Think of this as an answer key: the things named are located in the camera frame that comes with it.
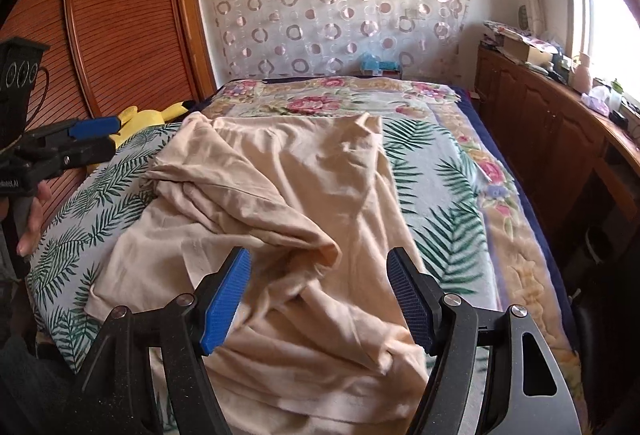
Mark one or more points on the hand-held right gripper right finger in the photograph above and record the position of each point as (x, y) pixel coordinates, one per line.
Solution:
(410, 300)

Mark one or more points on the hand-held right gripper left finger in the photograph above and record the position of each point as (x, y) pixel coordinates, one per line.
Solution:
(225, 300)

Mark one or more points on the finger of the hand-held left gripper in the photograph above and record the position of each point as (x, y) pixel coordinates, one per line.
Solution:
(85, 152)
(95, 127)

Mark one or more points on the beige t-shirt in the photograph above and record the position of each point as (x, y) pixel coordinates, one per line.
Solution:
(310, 175)

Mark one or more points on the person's left hand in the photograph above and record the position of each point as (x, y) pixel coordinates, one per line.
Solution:
(36, 220)

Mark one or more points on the yellow plush toy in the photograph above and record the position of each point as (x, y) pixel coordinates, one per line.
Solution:
(145, 117)

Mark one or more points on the leaf print bed sheet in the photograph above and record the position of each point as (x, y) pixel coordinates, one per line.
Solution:
(440, 195)

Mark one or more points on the wooden wardrobe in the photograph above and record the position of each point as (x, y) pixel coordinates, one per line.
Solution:
(125, 15)

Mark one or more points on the navy blue bed sheet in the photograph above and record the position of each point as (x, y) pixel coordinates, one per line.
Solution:
(530, 215)

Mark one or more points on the dark waste bin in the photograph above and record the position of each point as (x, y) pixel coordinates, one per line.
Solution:
(596, 244)

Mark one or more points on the wooden cabinet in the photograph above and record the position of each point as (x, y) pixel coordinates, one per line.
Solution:
(540, 130)

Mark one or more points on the floral blanket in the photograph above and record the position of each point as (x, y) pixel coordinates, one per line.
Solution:
(325, 100)

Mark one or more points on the blue toy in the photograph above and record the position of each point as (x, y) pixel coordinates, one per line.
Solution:
(380, 64)

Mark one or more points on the purple tissue pack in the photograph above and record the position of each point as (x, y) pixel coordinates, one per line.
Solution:
(595, 104)

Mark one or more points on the cardboard box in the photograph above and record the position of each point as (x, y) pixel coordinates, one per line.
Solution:
(525, 49)

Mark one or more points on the pink bottle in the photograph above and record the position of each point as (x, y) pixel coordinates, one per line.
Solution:
(582, 74)

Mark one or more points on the window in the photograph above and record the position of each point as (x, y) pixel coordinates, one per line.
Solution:
(610, 15)

